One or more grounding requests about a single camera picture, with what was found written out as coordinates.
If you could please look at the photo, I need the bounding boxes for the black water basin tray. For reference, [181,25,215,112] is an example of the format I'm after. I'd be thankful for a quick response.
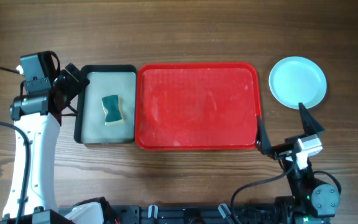
[74,65,137,144]

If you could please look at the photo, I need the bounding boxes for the left black cable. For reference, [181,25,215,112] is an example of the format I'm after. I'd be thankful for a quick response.
[0,64,32,224]

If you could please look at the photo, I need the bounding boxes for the teal plate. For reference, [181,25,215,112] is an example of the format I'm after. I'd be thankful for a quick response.
[268,56,328,110]

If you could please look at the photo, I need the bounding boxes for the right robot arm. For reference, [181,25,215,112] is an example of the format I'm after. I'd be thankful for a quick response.
[256,103,342,223]

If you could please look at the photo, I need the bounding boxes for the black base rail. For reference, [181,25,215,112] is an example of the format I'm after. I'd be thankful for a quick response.
[104,203,331,224]

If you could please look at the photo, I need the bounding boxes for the red plastic tray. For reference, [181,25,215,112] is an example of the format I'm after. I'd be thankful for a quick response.
[134,62,262,151]

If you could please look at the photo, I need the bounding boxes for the green yellow sponge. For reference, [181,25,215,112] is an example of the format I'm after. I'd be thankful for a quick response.
[102,95,124,126]

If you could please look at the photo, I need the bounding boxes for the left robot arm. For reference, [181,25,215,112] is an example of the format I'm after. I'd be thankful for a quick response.
[2,63,121,223]

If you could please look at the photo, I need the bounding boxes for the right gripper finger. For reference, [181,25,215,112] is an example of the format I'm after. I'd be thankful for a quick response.
[298,103,325,136]
[255,116,272,155]

